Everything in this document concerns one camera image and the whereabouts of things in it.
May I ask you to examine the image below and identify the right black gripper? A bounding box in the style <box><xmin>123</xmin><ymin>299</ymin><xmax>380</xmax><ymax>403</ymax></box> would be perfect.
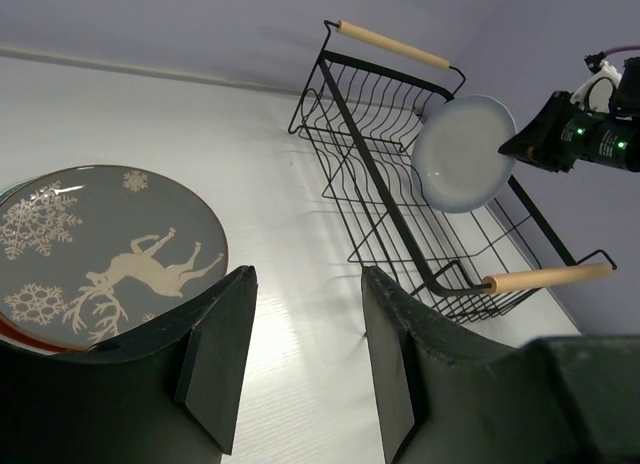
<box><xmin>498</xmin><ymin>91</ymin><xmax>580</xmax><ymax>173</ymax></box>

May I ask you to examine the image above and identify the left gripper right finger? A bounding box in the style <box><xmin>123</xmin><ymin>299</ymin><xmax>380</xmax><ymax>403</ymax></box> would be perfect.
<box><xmin>361</xmin><ymin>267</ymin><xmax>639</xmax><ymax>463</ymax></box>

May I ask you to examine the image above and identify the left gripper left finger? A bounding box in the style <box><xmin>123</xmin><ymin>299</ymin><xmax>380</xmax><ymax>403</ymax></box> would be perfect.
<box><xmin>1</xmin><ymin>266</ymin><xmax>258</xmax><ymax>463</ymax></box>

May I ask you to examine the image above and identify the white grey bowl plate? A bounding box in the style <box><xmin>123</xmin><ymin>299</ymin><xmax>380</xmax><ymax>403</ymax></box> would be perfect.
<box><xmin>411</xmin><ymin>95</ymin><xmax>517</xmax><ymax>214</ymax></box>

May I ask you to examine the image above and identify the dark grey green plate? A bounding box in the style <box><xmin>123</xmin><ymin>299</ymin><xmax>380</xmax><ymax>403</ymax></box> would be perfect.
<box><xmin>1</xmin><ymin>165</ymin><xmax>229</xmax><ymax>351</ymax></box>

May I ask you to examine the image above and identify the red teal flower plate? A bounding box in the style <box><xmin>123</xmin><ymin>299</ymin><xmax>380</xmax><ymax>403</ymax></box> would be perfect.
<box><xmin>0</xmin><ymin>321</ymin><xmax>65</xmax><ymax>355</ymax></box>

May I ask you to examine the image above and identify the mint green flower plate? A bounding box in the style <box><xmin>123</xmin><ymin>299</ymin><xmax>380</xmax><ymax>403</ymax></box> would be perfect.
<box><xmin>0</xmin><ymin>177</ymin><xmax>37</xmax><ymax>201</ymax></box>

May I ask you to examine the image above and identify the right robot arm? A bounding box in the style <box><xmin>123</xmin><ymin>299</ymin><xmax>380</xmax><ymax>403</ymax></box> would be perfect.
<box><xmin>498</xmin><ymin>46</ymin><xmax>639</xmax><ymax>173</ymax></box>

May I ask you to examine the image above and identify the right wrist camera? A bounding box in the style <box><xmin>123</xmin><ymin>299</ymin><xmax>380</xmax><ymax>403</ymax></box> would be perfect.
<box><xmin>570</xmin><ymin>53</ymin><xmax>622</xmax><ymax>113</ymax></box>

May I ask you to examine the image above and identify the black wire dish rack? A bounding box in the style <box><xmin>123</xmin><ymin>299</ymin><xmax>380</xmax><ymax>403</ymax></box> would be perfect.
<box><xmin>289</xmin><ymin>48</ymin><xmax>639</xmax><ymax>323</ymax></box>

